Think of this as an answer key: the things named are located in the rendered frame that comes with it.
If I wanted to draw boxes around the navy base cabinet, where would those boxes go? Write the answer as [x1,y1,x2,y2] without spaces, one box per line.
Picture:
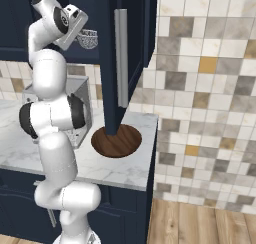
[0,167,158,244]

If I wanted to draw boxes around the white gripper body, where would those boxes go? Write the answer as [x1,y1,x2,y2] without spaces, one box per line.
[54,14,90,52]

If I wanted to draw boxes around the navy wall cabinet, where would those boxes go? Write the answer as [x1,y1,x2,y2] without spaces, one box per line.
[0,0,160,69]

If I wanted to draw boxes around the grey base cabinet handle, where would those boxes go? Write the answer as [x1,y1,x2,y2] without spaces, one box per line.
[46,207,58,229]

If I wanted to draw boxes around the grey metal toaster oven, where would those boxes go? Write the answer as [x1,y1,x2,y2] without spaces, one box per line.
[21,75,94,151]

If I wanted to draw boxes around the metal mesh tea strainer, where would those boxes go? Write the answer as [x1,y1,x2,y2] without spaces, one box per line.
[76,28,100,50]

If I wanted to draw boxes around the navy cabinet door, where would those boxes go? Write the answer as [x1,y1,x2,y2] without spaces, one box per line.
[99,0,150,137]

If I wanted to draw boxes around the grey cabinet door handle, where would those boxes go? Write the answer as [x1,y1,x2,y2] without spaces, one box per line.
[113,8,130,109]

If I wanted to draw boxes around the brown wooden bowl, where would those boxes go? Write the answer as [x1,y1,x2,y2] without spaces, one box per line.
[90,123,143,159]

